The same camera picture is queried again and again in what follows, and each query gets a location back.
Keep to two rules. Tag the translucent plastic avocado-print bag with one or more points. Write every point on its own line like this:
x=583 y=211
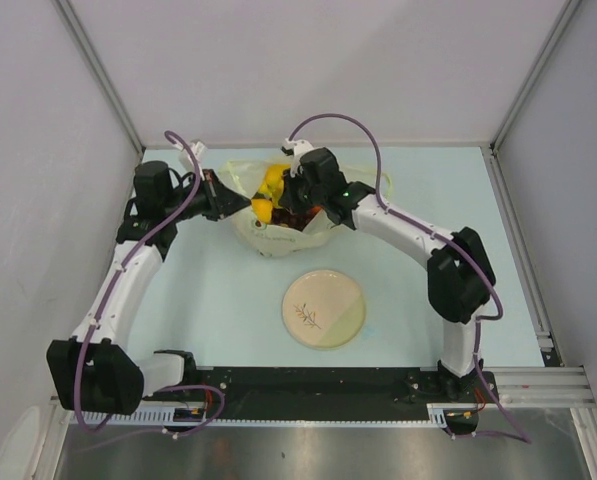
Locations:
x=270 y=231

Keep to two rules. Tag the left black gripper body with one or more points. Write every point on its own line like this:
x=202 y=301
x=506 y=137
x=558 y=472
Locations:
x=204 y=201

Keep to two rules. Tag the yellow fake banana bunch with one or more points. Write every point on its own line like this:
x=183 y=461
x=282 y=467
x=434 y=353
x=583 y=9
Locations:
x=270 y=192

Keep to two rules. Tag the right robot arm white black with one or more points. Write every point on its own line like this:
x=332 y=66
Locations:
x=460 y=279

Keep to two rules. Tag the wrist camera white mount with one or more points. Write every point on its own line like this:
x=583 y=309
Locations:
x=190 y=159
x=296 y=149

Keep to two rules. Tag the dark red fake grapes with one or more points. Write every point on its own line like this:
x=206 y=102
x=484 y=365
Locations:
x=286 y=219

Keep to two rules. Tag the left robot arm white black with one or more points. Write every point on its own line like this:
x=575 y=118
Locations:
x=92 y=371

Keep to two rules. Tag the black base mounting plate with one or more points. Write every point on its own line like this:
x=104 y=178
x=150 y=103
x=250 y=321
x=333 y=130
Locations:
x=357 y=395

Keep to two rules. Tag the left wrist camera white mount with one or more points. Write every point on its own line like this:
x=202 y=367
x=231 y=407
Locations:
x=190 y=159

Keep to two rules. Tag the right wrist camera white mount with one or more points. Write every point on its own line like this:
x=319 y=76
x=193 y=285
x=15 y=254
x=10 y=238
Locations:
x=296 y=149

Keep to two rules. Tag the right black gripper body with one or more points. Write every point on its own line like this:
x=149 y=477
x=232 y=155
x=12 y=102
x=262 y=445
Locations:
x=302 y=197

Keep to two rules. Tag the beige round plate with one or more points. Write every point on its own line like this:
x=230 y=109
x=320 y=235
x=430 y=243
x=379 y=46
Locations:
x=324 y=309

